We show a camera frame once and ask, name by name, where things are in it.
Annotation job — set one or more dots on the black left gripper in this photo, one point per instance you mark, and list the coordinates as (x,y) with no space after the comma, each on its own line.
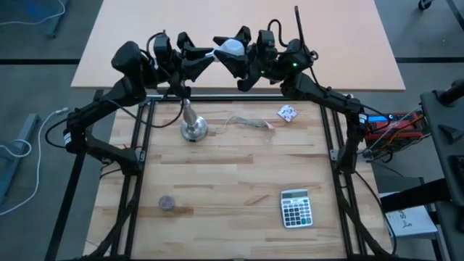
(175,69)

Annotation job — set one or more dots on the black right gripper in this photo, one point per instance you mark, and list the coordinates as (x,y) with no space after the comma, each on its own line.
(262,69)

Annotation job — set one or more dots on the white lightbulb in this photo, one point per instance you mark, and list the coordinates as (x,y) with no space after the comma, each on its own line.
(232,47)

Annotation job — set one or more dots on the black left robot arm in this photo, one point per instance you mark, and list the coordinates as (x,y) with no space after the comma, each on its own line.
(108,98)

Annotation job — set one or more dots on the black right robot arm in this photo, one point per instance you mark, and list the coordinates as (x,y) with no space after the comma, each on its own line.
(319,94)

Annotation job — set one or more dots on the beige wooden desk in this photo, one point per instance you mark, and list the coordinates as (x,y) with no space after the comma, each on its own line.
(235,14)

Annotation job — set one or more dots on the silver metal lamp stand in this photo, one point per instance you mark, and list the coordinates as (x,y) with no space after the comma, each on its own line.
(194,128)

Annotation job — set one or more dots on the clear plastic wrapper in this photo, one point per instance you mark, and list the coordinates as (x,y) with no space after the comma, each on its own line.
(250,122)

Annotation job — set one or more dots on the small white orange printed packet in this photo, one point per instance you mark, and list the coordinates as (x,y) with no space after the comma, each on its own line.
(287,113)

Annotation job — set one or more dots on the blue grey desk leg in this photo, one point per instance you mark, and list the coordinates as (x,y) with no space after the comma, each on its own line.
(54,21)

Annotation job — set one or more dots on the grey round pad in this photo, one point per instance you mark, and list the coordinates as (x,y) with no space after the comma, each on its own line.
(166,203)

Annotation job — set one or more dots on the grey desk calculator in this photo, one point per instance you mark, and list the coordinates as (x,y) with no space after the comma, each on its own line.
(296,210)

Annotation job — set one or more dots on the red power supply unit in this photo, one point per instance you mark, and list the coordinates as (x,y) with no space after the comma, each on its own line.
(398,119)

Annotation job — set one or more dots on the black chair caster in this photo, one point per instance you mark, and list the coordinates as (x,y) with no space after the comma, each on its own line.
(425,4)

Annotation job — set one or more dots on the dark grey equipment cart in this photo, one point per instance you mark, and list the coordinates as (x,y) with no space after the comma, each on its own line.
(446,145)

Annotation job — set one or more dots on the black bar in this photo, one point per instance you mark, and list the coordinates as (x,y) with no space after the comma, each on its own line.
(417,195)

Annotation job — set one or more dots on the white printed paper box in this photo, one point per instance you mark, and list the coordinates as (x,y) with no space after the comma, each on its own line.
(409,221)

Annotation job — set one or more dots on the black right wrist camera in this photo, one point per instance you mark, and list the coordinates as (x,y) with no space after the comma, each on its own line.
(266,43)

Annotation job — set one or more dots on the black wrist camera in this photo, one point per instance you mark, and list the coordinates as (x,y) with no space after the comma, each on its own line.
(266,43)
(162,49)

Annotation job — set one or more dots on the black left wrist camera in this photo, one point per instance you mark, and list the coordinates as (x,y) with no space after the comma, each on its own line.
(162,49)

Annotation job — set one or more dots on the black aluminium frame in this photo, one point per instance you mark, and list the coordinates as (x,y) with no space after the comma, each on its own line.
(253,98)

